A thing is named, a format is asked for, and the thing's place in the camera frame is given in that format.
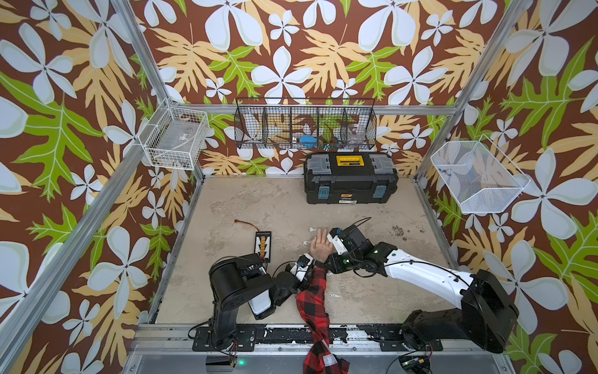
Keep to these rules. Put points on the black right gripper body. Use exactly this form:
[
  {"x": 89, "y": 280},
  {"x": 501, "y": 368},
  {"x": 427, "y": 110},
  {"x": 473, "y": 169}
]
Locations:
[{"x": 344, "y": 262}]

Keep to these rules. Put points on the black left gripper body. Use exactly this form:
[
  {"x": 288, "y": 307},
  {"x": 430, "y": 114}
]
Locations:
[{"x": 293, "y": 285}]

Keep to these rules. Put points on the black digital wrist watch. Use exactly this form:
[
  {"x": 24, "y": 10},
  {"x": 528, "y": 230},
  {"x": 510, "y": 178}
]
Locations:
[{"x": 320, "y": 265}]

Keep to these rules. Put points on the red plaid sleeve forearm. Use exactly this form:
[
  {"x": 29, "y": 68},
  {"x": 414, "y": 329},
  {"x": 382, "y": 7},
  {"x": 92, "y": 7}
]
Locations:
[{"x": 311, "y": 306}]

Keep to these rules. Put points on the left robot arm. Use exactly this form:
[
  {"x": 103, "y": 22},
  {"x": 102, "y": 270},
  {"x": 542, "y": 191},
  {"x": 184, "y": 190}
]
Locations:
[{"x": 236, "y": 281}]

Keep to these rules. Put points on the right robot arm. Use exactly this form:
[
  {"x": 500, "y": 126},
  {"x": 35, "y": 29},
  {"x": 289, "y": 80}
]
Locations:
[{"x": 481, "y": 311}]

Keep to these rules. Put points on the pale mannequin hand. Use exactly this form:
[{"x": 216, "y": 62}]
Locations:
[{"x": 321, "y": 247}]

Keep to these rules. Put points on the black parallel charging board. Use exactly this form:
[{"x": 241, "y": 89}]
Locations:
[{"x": 262, "y": 243}]

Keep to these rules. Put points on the black deli toolbox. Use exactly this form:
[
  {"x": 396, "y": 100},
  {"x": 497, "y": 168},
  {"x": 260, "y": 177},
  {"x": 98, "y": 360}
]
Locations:
[{"x": 349, "y": 178}]

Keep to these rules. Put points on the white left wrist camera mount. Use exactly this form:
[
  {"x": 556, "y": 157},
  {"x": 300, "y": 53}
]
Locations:
[{"x": 302, "y": 266}]

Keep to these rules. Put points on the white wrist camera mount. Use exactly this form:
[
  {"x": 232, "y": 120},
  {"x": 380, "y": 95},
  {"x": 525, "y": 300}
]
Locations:
[
  {"x": 334, "y": 239},
  {"x": 302, "y": 266}
]

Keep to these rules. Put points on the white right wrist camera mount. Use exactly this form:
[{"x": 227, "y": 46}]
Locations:
[{"x": 334, "y": 239}]

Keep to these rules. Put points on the white wire basket right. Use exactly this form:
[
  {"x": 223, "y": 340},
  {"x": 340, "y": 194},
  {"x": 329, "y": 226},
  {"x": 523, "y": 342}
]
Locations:
[{"x": 480, "y": 176}]

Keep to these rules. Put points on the white wire basket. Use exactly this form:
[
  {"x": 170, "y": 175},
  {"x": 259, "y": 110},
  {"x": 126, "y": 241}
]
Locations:
[
  {"x": 173, "y": 137},
  {"x": 480, "y": 176}
]

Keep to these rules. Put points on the black wire basket rear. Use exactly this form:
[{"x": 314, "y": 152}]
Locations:
[{"x": 326, "y": 124}]

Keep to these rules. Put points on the white wire basket left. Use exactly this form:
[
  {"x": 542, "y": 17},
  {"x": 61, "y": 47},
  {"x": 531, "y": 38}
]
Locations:
[{"x": 173, "y": 137}]

